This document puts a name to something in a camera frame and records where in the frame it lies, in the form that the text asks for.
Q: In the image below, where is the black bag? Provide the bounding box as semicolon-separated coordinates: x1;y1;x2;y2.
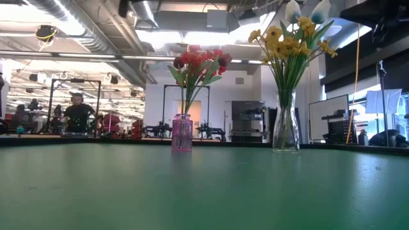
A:
368;128;409;149

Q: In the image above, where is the black ceiling dome camera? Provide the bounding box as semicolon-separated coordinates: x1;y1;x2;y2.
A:
35;24;59;43

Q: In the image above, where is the black tripod stand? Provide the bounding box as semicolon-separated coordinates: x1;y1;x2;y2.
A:
376;59;390;144

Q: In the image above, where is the green table mat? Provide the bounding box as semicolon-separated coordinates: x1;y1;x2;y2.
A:
0;142;409;230

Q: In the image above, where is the black background station frame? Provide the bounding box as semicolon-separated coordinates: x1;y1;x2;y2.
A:
47;77;102;135
162;84;211;138

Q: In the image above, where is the white artificial tulip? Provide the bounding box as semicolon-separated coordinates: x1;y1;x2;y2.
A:
310;0;332;26
284;0;303;25

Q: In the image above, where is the yellow hanging cable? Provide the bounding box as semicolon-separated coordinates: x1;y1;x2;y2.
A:
346;24;360;144

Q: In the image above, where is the black desk with perforated panel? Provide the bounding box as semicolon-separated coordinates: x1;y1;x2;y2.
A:
321;109;359;145

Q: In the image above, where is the clear glass vase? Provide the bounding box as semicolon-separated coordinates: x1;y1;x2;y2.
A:
272;89;302;153

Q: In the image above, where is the white reflector panel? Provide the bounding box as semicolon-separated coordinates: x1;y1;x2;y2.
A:
365;88;403;115

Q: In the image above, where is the white water bottle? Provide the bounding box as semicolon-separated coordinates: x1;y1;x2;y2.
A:
359;128;369;147

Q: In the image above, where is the white board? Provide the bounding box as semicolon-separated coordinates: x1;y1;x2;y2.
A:
308;94;350;141

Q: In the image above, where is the person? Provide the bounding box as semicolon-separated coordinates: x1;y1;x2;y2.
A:
12;103;32;128
61;92;96;135
50;104;65;134

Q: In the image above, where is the black coffee machine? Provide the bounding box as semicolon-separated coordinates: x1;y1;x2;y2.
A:
229;100;267;143

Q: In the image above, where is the pink ribbed glass vase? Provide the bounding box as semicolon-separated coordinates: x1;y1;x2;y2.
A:
171;113;194;153

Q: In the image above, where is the yellow artificial flower bunch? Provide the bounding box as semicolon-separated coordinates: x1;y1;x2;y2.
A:
248;16;339;151

